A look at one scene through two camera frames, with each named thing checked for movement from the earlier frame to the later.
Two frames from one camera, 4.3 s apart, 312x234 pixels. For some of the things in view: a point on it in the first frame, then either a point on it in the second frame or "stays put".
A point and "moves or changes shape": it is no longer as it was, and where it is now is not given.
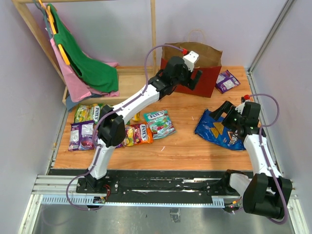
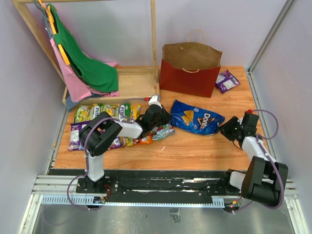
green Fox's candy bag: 84,113 stays put
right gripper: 225,107 to 224,129
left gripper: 190,83 to 167,116
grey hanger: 45,17 stays put
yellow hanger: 51,19 stays put
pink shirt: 77,88 stays put
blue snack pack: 213,128 moves or changes shape
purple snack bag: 81,136 stays put
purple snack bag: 225,81 stays put
